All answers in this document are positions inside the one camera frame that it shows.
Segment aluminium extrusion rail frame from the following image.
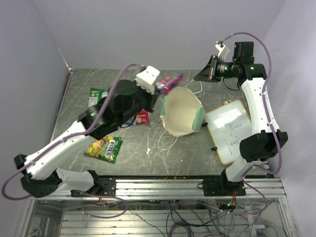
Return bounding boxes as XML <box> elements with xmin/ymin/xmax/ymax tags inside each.
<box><xmin>17</xmin><ymin>176</ymin><xmax>298</xmax><ymax>237</ymax></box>

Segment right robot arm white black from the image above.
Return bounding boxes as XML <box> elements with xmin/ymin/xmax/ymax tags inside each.
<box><xmin>194</xmin><ymin>41</ymin><xmax>288</xmax><ymax>197</ymax></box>

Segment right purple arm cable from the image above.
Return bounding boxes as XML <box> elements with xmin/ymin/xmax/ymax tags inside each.
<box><xmin>223</xmin><ymin>32</ymin><xmax>282</xmax><ymax>215</ymax></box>

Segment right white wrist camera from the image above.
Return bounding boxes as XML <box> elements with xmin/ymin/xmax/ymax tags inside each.
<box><xmin>215</xmin><ymin>41</ymin><xmax>230</xmax><ymax>61</ymax></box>

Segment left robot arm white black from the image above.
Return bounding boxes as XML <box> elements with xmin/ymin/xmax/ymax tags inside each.
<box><xmin>14</xmin><ymin>79</ymin><xmax>159</xmax><ymax>198</ymax></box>

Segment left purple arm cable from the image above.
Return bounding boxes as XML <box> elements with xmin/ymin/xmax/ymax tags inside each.
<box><xmin>1</xmin><ymin>63</ymin><xmax>146</xmax><ymax>219</ymax></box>

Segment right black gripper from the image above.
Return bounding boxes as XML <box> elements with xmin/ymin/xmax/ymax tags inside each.
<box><xmin>194</xmin><ymin>55</ymin><xmax>239</xmax><ymax>83</ymax></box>

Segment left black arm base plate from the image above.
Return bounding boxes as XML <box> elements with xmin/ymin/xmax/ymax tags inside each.
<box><xmin>71</xmin><ymin>178</ymin><xmax>116</xmax><ymax>198</ymax></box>

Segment green yellow snack box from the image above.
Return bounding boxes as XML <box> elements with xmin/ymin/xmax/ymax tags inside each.
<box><xmin>88</xmin><ymin>88</ymin><xmax>108</xmax><ymax>107</ymax></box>

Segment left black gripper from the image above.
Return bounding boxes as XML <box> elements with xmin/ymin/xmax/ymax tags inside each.
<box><xmin>118</xmin><ymin>78</ymin><xmax>161</xmax><ymax>124</ymax></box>

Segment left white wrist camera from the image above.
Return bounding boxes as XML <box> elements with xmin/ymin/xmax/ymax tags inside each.
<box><xmin>134</xmin><ymin>66</ymin><xmax>160</xmax><ymax>94</ymax></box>

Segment red snack packet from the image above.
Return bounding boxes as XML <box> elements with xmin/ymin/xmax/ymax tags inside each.
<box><xmin>135</xmin><ymin>110</ymin><xmax>149</xmax><ymax>125</ymax></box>

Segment purple pink candy tube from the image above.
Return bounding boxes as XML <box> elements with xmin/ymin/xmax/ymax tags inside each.
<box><xmin>156</xmin><ymin>74</ymin><xmax>183</xmax><ymax>95</ymax></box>

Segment loose cables under table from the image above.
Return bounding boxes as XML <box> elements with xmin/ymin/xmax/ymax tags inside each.
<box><xmin>81</xmin><ymin>189</ymin><xmax>272</xmax><ymax>237</ymax></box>

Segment white whiteboard wooden frame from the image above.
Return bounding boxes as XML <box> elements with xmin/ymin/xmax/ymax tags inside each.
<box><xmin>204</xmin><ymin>100</ymin><xmax>252</xmax><ymax>165</ymax></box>

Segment green Fox's candy packet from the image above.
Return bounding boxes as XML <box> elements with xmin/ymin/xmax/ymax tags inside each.
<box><xmin>83</xmin><ymin>136</ymin><xmax>122</xmax><ymax>164</ymax></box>

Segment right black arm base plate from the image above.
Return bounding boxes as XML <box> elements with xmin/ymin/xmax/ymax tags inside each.
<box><xmin>197</xmin><ymin>176</ymin><xmax>246</xmax><ymax>197</ymax></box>

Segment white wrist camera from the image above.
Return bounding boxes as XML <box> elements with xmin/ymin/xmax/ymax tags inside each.
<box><xmin>134</xmin><ymin>66</ymin><xmax>160</xmax><ymax>94</ymax></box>
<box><xmin>215</xmin><ymin>41</ymin><xmax>230</xmax><ymax>61</ymax></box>

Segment green printed paper bag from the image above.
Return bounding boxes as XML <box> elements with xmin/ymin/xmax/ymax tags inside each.
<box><xmin>160</xmin><ymin>83</ymin><xmax>205</xmax><ymax>140</ymax></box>

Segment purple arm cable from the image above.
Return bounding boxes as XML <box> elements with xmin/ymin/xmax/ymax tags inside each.
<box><xmin>223</xmin><ymin>32</ymin><xmax>282</xmax><ymax>215</ymax></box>
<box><xmin>1</xmin><ymin>63</ymin><xmax>146</xmax><ymax>219</ymax></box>

